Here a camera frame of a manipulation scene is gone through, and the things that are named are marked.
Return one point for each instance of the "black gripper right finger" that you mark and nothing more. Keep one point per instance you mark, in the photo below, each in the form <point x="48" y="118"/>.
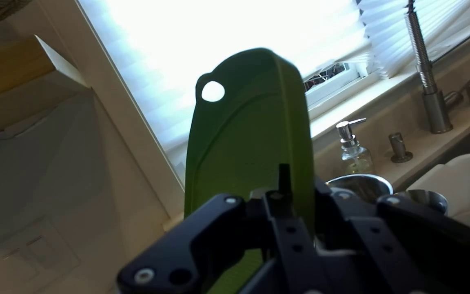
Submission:
<point x="408" y="251"/>

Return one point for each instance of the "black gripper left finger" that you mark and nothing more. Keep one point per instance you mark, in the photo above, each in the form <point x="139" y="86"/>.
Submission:
<point x="229" y="246"/>

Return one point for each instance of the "green plastic bin lid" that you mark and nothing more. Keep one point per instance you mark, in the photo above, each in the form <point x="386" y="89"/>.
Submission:
<point x="252" y="136"/>

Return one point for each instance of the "white kitchen sink basin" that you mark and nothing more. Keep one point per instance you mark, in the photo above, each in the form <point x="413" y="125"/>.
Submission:
<point x="464" y="185"/>

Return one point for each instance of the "small chrome sink fitting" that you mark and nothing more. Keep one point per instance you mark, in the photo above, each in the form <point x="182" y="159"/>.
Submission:
<point x="400" y="149"/>

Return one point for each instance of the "glass soap dispenser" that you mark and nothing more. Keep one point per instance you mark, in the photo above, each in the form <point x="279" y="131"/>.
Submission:
<point x="355" y="149"/>

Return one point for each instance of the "chrome kitchen faucet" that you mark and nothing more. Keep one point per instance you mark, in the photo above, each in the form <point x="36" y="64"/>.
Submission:
<point x="428" y="87"/>

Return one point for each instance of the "white framed kitchen window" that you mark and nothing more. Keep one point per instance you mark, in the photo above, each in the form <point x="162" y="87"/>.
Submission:
<point x="203" y="38"/>

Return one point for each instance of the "white pleated window blind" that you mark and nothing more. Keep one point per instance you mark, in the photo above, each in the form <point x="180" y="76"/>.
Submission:
<point x="408" y="33"/>

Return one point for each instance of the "wooden wall shelf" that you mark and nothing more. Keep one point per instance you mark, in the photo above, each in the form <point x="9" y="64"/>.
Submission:
<point x="12" y="82"/>

